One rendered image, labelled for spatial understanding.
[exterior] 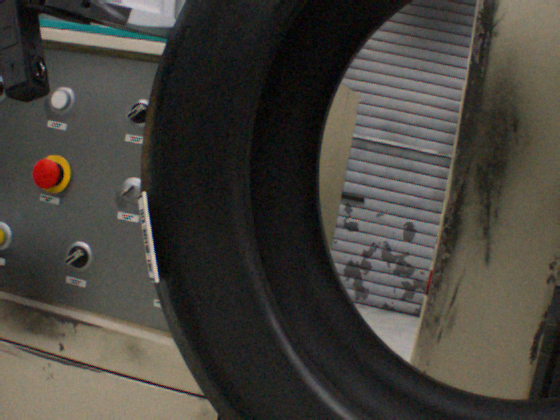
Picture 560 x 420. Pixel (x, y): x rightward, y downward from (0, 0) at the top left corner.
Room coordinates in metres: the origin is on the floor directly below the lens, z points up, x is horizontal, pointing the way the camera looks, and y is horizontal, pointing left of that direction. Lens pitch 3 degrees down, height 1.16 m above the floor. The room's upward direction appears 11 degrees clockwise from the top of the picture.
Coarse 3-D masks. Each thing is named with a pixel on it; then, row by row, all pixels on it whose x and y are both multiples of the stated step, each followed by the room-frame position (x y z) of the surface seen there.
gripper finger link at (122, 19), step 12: (48, 0) 0.89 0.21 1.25; (60, 0) 0.89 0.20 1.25; (72, 0) 0.89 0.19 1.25; (84, 0) 0.89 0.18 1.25; (96, 0) 0.90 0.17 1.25; (72, 12) 0.90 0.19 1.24; (84, 12) 0.89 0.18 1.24; (96, 12) 0.89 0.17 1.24; (108, 12) 0.89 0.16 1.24; (120, 12) 0.89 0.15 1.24
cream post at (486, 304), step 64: (512, 0) 1.13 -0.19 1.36; (512, 64) 1.13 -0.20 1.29; (512, 128) 1.13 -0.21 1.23; (512, 192) 1.13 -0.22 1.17; (448, 256) 1.14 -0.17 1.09; (512, 256) 1.13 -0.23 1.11; (448, 320) 1.14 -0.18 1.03; (512, 320) 1.12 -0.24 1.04; (448, 384) 1.13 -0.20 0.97; (512, 384) 1.12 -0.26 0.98
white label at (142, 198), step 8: (144, 192) 0.79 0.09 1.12; (144, 200) 0.79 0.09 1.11; (144, 208) 0.79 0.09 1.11; (144, 216) 0.80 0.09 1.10; (144, 224) 0.80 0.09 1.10; (144, 232) 0.81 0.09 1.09; (144, 240) 0.82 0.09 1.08; (152, 240) 0.79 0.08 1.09; (152, 248) 0.79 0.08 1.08; (152, 256) 0.79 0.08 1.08; (152, 264) 0.79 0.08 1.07; (152, 272) 0.80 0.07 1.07; (152, 280) 0.81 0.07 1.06
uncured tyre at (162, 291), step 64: (192, 0) 0.82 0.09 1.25; (256, 0) 0.78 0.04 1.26; (320, 0) 1.04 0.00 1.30; (384, 0) 1.04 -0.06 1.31; (192, 64) 0.79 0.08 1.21; (256, 64) 0.78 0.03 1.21; (320, 64) 1.05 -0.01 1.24; (192, 128) 0.79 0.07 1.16; (256, 128) 1.05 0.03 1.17; (320, 128) 1.06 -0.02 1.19; (192, 192) 0.79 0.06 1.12; (256, 192) 1.05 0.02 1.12; (192, 256) 0.79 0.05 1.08; (256, 256) 0.79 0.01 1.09; (320, 256) 1.05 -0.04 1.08; (192, 320) 0.79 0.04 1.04; (256, 320) 0.77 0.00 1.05; (320, 320) 1.04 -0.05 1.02; (256, 384) 0.78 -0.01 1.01; (320, 384) 0.76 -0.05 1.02; (384, 384) 1.03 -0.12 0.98
